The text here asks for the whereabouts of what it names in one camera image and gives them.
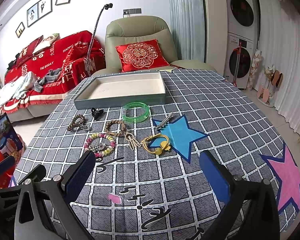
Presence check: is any red embroidered cushion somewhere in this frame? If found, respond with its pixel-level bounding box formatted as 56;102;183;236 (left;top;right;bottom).
115;39;170;72

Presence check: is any green translucent bangle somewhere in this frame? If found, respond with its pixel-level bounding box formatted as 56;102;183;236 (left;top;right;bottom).
121;102;150;124

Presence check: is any upper white washing machine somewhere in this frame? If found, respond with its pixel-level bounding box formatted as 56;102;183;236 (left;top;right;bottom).
226;0;256;41

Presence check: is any beige wooden charm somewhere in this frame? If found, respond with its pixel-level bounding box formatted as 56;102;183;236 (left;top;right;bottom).
125;132;141;151

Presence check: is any wall socket panel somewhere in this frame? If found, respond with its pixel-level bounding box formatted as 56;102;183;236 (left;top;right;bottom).
123;8;142;16

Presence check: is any silver hair clip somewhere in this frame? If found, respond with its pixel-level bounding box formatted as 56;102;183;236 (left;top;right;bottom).
155;113;173;130

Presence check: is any pink slippers rack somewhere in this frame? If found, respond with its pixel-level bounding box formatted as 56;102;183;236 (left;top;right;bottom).
256;65;283;108

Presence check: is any green leather armchair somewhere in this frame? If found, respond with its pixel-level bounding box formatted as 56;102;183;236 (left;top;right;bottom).
93;16;215;76

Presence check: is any grey checked tablecloth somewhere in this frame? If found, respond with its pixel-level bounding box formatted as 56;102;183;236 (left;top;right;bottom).
13;68;300;240

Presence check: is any small pink paper piece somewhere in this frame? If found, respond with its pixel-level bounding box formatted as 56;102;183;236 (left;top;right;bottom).
108;193;122;204

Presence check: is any black hair claw clip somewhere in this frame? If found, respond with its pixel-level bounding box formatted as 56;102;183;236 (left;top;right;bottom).
91;108;104;121

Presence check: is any large black picture frame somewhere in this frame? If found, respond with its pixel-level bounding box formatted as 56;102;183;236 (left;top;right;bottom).
27;0;52;27

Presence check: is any small lower picture frame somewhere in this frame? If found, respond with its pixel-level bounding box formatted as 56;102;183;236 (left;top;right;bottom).
15;22;25;38

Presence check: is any yellow hair tie with charm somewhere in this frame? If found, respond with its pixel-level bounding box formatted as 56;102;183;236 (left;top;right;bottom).
141;133;172;156

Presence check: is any blue printed box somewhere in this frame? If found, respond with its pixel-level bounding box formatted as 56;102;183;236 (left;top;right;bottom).
0;113;23;157

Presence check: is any teal curtain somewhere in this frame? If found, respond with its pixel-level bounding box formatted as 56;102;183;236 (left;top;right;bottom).
170;0;206;62

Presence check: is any blue star sticker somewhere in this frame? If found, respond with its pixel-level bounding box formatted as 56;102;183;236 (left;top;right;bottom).
157;115;209;163

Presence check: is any grey clothing on sofa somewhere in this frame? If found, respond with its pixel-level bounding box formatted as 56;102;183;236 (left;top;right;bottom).
33;68;62;93

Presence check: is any red pillow on sofa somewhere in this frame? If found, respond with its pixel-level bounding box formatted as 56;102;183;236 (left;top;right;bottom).
15;35;43;67

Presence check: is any pink star sticker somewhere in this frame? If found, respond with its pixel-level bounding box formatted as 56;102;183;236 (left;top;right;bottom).
260;142;300;214

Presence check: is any brown spiral hair tie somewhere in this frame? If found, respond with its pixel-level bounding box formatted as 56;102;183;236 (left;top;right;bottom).
66;114;88;132

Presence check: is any white clothing on sofa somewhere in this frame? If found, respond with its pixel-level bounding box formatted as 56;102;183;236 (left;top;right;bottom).
0;72;38;107

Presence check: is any red covered sofa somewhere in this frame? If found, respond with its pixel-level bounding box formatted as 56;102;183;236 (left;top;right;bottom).
0;30;106;122

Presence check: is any teal jewelry tray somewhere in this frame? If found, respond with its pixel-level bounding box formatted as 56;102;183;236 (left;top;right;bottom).
74;72;166;110

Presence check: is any white printed pillow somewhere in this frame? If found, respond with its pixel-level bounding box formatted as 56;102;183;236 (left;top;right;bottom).
33;33;59;55

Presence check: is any red mop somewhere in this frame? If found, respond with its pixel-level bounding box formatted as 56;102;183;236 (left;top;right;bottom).
232;41;242;87

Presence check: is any pastel beaded bracelet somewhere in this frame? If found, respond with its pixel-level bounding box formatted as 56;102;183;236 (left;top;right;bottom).
83;132;116;158

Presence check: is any white sheer curtain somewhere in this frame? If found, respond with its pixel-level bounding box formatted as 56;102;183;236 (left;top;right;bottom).
259;0;300;134

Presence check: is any lower white washing machine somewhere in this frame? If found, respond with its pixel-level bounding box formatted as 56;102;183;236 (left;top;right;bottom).
224;33;254;89

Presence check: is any white washing machine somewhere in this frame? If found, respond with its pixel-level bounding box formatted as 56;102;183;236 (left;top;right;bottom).
226;0;256;41
224;33;254;89

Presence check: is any yellow star sticker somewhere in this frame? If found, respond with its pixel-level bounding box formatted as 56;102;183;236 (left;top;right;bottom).
158;67;175;73

